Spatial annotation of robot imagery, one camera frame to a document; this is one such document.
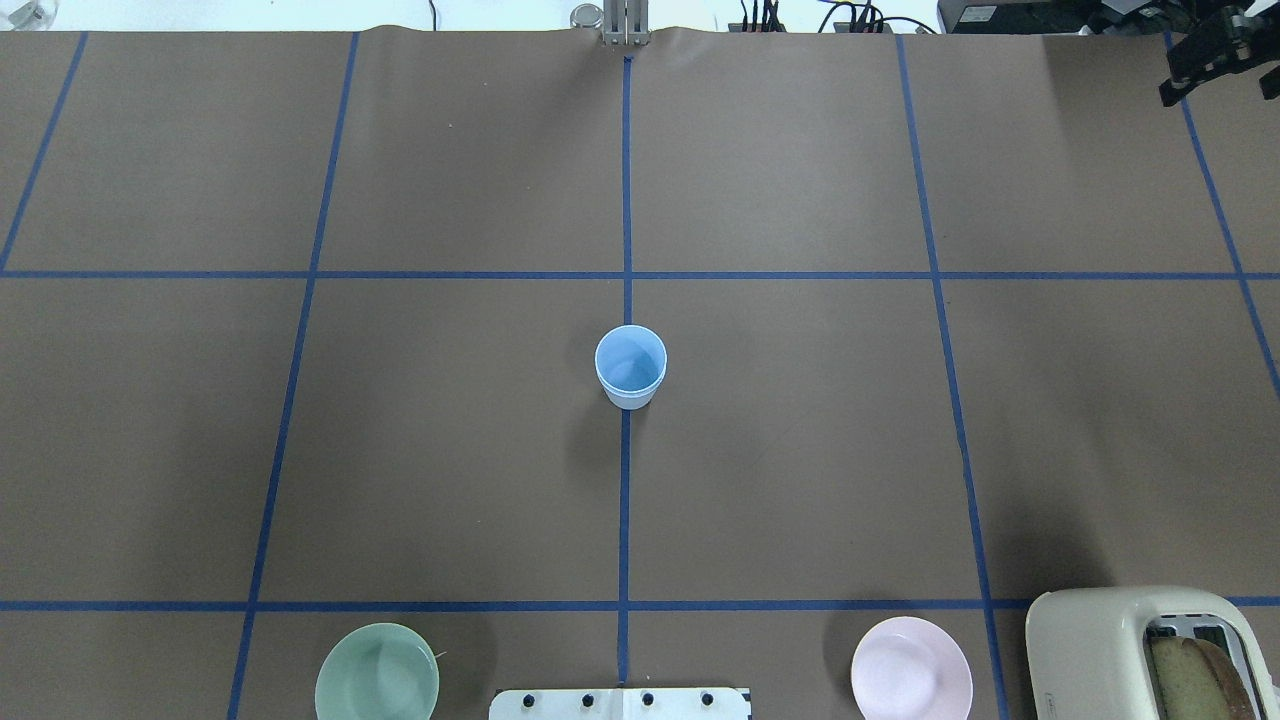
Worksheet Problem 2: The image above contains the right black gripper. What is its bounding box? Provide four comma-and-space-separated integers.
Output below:
1158, 1, 1279, 108

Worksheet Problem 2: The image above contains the light blue cup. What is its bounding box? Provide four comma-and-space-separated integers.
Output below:
593, 324, 669, 396
599, 377, 663, 411

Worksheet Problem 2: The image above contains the cream toaster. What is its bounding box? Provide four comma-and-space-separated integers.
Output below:
1025, 585, 1277, 719

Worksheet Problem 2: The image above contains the glass cup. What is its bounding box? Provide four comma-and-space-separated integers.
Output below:
570, 3, 604, 29

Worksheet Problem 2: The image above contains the toast slice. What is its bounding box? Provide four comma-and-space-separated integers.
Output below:
1149, 635, 1258, 719

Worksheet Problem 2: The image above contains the pink bowl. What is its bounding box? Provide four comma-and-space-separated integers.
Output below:
849, 616, 974, 719

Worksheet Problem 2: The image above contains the green bowl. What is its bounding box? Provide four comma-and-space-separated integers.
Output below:
314, 623, 442, 719

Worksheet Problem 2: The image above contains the aluminium frame post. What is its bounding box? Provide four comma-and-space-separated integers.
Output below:
600, 0, 652, 46

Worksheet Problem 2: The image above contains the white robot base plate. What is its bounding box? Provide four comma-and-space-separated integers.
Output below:
488, 687, 753, 719

